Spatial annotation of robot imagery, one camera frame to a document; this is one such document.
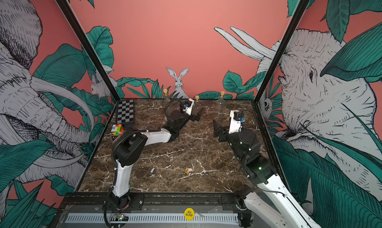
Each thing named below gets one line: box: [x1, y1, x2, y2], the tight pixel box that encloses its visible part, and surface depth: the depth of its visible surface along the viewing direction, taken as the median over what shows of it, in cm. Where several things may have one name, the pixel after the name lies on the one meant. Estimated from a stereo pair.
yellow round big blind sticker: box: [183, 207, 195, 221], surface depth 73 cm
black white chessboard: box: [116, 99, 135, 124], surface depth 109 cm
